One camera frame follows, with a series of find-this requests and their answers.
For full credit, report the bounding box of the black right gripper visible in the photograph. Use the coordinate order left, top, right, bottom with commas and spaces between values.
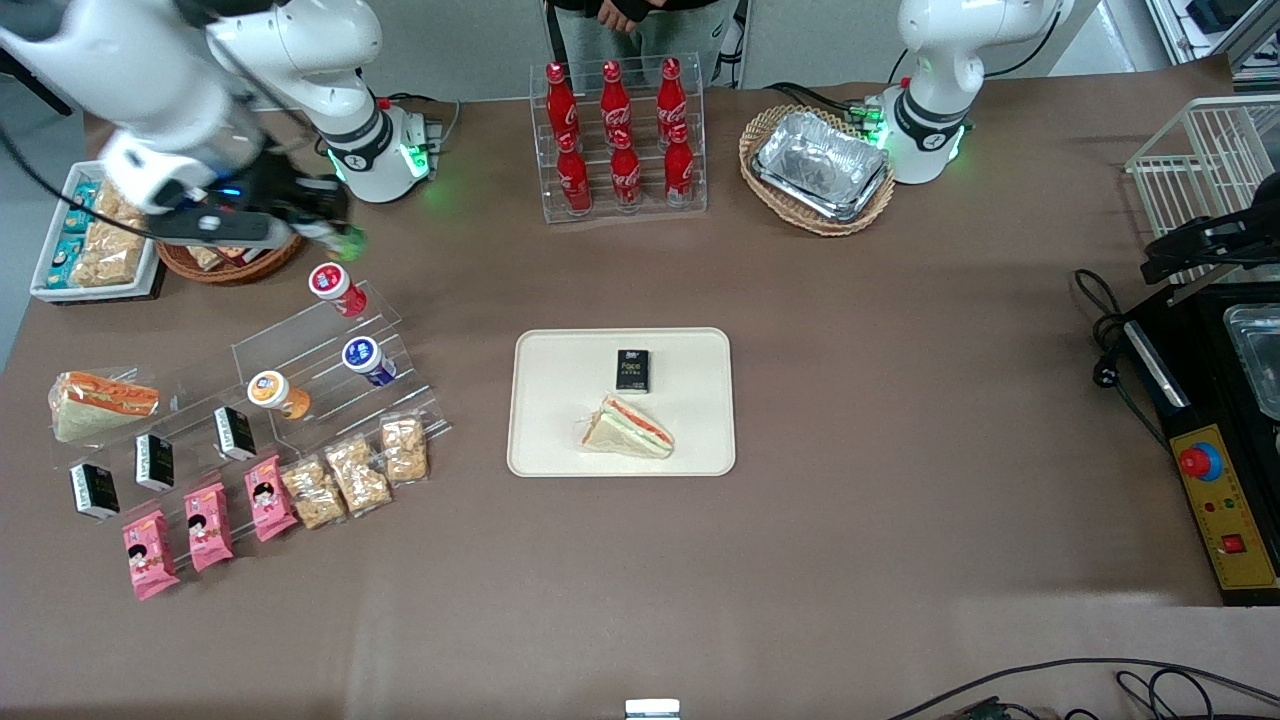
232, 155, 363, 263

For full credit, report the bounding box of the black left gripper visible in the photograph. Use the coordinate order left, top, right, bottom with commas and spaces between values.
1142, 198, 1280, 287

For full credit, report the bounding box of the red cap gum bottle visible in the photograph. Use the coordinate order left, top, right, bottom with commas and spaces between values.
308, 262, 370, 319

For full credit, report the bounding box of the metal tray in machine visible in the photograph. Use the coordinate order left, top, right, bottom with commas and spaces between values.
1223, 303, 1280, 423

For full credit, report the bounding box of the blue cap gum bottle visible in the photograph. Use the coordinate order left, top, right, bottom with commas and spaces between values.
341, 336, 399, 389

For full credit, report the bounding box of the orange cap gum bottle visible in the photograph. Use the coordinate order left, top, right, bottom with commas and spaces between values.
247, 370, 312, 422

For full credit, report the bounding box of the cream plastic tray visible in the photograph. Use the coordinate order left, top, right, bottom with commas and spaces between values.
506, 327, 738, 479

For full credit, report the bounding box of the wrapped sandwich on tray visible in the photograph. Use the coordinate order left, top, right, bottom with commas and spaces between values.
579, 394, 676, 461

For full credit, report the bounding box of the aluminium foil tray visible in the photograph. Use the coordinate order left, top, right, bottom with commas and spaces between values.
751, 109, 892, 224

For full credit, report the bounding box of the brown wicker snack basket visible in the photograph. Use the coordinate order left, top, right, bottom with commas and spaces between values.
154, 232, 306, 287

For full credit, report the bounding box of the clear acrylic stepped display stand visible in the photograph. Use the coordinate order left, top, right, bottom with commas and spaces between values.
58, 280, 453, 533

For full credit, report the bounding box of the black sealing machine yellow panel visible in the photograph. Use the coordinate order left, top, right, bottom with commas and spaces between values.
1119, 284, 1280, 609

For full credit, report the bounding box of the red emergency stop button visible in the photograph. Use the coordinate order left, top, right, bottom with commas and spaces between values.
1177, 439, 1224, 483

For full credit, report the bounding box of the clear bag of cereal snacks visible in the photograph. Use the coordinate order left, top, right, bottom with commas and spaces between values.
72, 178, 151, 289

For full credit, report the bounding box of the clear wrapped cereal bar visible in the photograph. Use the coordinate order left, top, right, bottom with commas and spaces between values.
279, 454, 349, 532
379, 412, 432, 487
322, 434, 394, 518

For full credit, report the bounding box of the red cola bottle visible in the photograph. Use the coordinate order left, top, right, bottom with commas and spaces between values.
656, 56, 689, 137
609, 129, 643, 207
545, 61, 580, 143
663, 122, 696, 202
555, 132, 592, 214
600, 59, 633, 141

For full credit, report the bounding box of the teal snack pack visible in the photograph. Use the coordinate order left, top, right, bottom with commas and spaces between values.
48, 236, 87, 291
63, 180, 101, 233

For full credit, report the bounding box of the pink snack pack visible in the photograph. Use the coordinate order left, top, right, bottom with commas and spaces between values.
243, 454, 300, 544
121, 509, 182, 602
182, 481, 236, 574

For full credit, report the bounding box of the white plastic bin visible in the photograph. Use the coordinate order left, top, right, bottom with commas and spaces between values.
29, 158, 163, 304

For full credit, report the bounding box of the wrapped triangle sandwich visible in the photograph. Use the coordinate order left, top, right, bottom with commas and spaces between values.
48, 369, 162, 445

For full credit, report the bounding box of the clear acrylic bottle rack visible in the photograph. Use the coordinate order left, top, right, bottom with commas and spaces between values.
529, 54, 709, 225

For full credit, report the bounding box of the person in grey trousers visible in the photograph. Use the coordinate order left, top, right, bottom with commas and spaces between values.
548, 0, 723, 63

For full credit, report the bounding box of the light wicker basket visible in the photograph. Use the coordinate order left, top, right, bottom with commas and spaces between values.
738, 104, 898, 238

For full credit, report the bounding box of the white wire rack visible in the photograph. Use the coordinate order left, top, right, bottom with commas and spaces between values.
1124, 94, 1280, 293

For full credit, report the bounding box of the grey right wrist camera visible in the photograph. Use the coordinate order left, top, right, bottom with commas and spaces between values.
150, 210, 298, 252

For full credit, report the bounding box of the black power cable with plug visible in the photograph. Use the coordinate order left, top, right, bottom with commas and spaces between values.
1072, 267, 1173, 453

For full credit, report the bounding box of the aluminium frame shelf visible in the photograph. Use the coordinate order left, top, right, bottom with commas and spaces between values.
1144, 0, 1280, 87

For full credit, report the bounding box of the black cables bundle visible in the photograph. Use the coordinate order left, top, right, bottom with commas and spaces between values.
885, 656, 1280, 720

